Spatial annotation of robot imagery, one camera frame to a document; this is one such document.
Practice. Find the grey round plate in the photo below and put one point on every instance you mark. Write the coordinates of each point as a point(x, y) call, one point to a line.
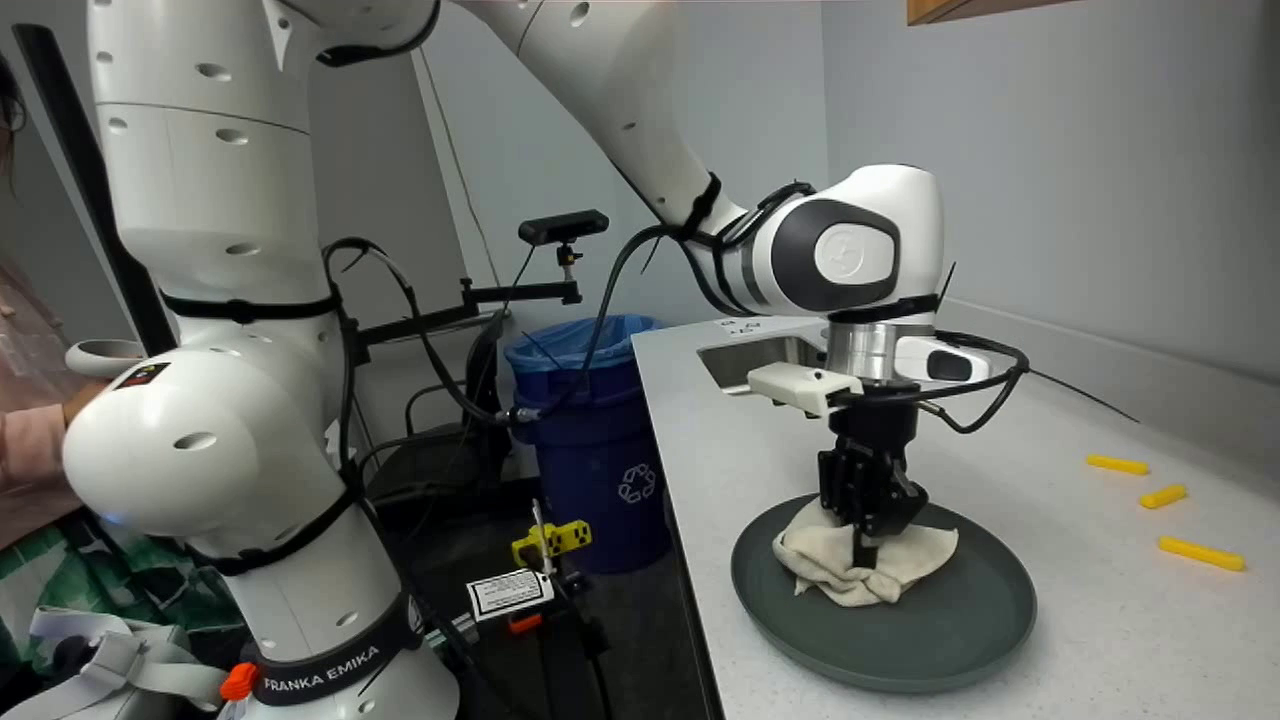
point(935, 640)

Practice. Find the white label tag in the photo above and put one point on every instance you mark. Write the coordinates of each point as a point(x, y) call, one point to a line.
point(510, 593)

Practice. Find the wooden picture frame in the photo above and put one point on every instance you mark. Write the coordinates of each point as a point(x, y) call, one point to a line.
point(961, 10)

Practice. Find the long yellow stick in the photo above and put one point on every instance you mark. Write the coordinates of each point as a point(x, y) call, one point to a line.
point(1201, 552)

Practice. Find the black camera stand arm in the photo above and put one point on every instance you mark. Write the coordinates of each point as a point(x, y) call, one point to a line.
point(523, 291)

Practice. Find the green white patterned cloth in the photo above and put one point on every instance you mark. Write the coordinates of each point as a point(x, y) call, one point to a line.
point(80, 584)

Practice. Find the short yellow stick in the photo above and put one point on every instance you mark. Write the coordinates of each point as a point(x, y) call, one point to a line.
point(1166, 499)
point(1119, 467)

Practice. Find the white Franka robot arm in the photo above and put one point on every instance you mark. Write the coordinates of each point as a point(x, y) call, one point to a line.
point(214, 202)

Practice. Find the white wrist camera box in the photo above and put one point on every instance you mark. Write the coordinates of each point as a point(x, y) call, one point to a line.
point(803, 387)

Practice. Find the black stereo camera bar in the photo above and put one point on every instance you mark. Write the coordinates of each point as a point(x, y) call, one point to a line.
point(560, 227)

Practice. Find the blue trash bin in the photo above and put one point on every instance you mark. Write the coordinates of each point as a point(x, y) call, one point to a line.
point(600, 443)

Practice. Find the steel countertop sink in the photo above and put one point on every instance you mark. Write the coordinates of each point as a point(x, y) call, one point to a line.
point(752, 360)

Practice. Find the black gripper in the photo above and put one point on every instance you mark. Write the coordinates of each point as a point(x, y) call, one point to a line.
point(873, 467)

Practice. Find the cream white cloth towel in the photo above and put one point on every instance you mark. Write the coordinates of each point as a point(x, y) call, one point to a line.
point(921, 552)

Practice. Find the yellow clamp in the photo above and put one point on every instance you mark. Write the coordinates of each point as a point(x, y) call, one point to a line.
point(552, 543)

